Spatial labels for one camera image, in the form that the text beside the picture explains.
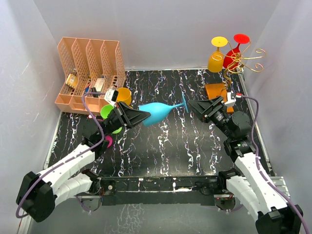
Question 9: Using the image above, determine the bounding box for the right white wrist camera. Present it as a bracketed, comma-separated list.
[224, 92, 242, 114]

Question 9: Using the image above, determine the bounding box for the cyan wine glass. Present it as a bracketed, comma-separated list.
[138, 93, 189, 126]

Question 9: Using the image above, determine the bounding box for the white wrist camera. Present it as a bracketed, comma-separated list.
[224, 92, 242, 114]
[104, 88, 119, 103]

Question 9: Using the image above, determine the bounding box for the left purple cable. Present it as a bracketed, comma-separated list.
[16, 92, 110, 219]

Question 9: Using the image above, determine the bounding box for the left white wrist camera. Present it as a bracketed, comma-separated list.
[104, 88, 119, 103]

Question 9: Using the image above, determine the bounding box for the peach plastic file organizer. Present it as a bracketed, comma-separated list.
[55, 37, 126, 115]

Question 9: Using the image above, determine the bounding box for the yellow tag in organizer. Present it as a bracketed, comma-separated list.
[65, 74, 78, 89]

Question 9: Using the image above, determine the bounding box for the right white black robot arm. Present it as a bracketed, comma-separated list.
[188, 97, 304, 234]

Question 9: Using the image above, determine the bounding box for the orange wine glass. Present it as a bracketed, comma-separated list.
[208, 36, 228, 73]

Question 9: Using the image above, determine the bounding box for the black front base bar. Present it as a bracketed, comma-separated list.
[98, 176, 222, 206]

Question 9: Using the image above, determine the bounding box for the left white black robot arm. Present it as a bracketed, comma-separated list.
[16, 102, 151, 222]

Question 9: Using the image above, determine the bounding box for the magenta wine glass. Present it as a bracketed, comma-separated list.
[105, 136, 113, 148]

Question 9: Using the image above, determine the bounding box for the white box in organizer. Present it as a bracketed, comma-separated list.
[94, 78, 105, 92]

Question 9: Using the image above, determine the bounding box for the gold wire glass rack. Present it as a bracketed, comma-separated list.
[205, 41, 266, 103]

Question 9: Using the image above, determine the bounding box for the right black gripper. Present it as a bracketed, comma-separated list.
[189, 96, 234, 139]

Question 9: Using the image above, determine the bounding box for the yellow-orange wine glass front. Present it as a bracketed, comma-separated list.
[117, 87, 132, 106]

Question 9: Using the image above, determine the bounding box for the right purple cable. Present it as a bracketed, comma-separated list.
[216, 94, 310, 230]

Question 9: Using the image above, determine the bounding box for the purple cable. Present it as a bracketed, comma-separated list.
[16, 92, 110, 219]
[216, 94, 310, 230]

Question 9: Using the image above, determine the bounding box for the red wine glass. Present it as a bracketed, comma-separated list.
[223, 34, 250, 69]

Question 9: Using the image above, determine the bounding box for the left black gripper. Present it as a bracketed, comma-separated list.
[99, 101, 151, 138]

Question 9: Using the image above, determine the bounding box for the green wine glass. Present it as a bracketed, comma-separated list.
[100, 104, 122, 134]

